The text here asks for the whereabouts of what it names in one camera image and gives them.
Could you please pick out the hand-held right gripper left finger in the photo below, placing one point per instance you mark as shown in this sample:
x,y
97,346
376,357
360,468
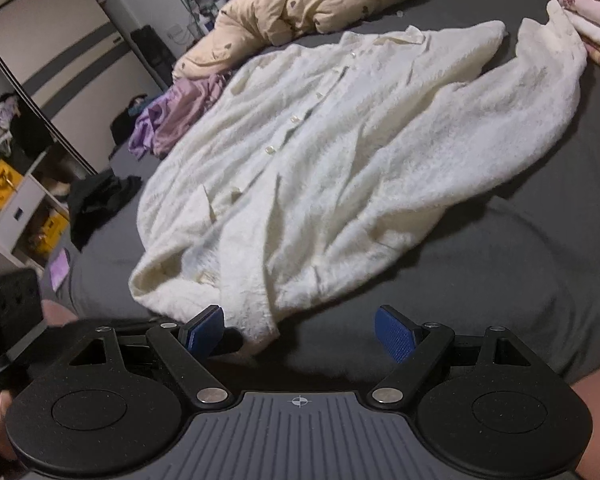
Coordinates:
x,y
207,331

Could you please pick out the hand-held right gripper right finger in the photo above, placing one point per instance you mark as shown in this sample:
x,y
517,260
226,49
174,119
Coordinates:
x,y
395,332

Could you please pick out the white fuzzy cardigan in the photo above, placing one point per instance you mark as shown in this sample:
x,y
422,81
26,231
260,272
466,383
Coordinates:
x,y
330,160

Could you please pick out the purple paper sheet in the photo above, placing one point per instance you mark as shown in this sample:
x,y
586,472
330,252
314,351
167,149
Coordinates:
x,y
60,270

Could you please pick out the yellow box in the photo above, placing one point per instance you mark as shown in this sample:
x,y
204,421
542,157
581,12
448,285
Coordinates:
x,y
0,187
50,235

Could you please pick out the white open shelf unit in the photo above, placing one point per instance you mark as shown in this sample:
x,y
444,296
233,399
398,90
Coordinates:
x,y
25,195

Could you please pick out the black garment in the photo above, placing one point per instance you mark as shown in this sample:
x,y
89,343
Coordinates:
x,y
100,205

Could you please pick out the purple garment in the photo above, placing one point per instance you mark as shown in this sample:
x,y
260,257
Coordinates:
x,y
145,130

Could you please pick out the black bag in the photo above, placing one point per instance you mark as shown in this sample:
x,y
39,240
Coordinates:
x,y
122,130

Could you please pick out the person's right leg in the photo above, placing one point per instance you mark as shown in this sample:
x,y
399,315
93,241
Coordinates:
x,y
597,430

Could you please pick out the pink ribbed garment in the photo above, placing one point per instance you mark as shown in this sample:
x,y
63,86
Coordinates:
x,y
195,105

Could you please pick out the teal cloth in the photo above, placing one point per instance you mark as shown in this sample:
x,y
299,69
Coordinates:
x,y
136,109

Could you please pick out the cream grey striped wardrobe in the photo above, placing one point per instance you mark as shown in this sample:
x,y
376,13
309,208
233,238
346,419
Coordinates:
x,y
55,35

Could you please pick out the black tall appliance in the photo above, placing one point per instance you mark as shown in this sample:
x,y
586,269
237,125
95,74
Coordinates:
x,y
152,57

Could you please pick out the beige heart-print duvet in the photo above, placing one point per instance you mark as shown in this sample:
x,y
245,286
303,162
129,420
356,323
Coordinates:
x,y
305,0

